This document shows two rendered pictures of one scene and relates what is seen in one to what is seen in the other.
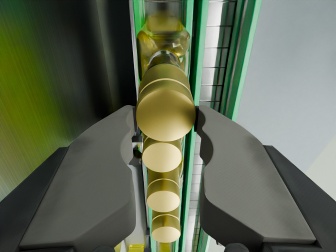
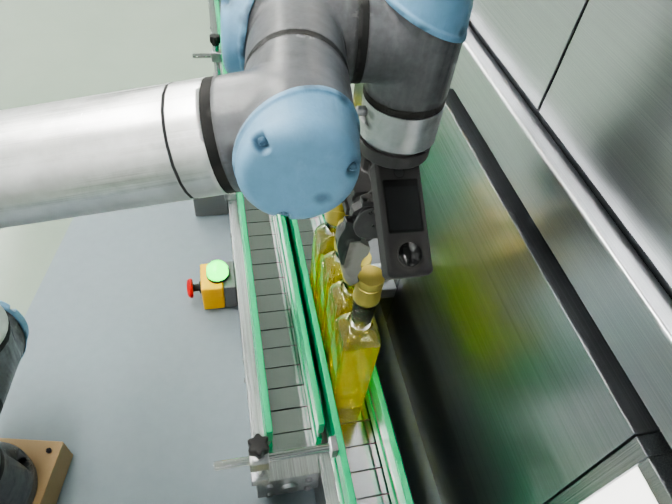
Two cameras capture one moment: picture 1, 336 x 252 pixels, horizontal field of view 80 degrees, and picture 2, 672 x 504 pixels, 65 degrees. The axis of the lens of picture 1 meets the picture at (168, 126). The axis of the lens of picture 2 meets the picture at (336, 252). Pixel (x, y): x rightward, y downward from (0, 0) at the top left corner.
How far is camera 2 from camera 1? 54 cm
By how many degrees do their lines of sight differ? 15
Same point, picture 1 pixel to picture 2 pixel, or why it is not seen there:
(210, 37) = (289, 397)
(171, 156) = not seen: hidden behind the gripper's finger
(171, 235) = not seen: hidden behind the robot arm
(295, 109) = (111, 345)
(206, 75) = (283, 358)
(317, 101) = (79, 360)
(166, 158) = not seen: hidden behind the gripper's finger
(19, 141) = (443, 259)
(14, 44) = (453, 316)
